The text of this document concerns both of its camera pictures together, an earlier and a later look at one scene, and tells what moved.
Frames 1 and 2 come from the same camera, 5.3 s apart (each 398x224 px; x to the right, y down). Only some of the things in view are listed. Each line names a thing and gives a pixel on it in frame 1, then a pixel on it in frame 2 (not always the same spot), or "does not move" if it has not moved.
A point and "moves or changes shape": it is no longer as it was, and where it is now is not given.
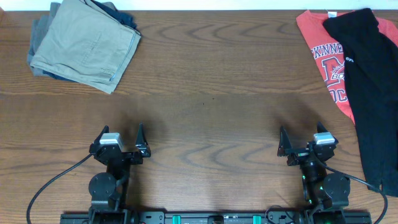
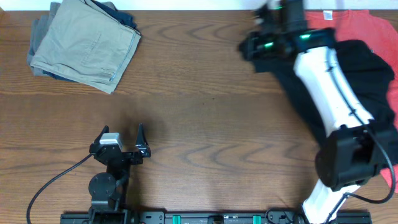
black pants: (370, 64) moves or changes shape
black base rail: (275, 215) does not move
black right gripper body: (298, 156) to (264, 47)
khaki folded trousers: (85, 43) does not move
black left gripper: (143, 151) does not move
